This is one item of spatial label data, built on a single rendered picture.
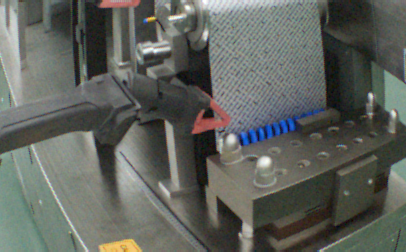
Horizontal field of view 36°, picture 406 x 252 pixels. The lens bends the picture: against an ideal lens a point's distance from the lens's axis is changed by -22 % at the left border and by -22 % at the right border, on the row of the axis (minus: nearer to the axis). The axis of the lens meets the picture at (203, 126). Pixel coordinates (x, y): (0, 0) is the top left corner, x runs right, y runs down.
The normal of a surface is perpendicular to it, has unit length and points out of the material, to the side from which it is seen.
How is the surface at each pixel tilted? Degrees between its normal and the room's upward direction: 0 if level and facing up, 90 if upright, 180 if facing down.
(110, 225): 0
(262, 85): 90
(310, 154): 0
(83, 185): 0
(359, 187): 90
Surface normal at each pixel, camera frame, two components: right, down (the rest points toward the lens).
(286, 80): 0.43, 0.37
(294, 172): -0.07, -0.89
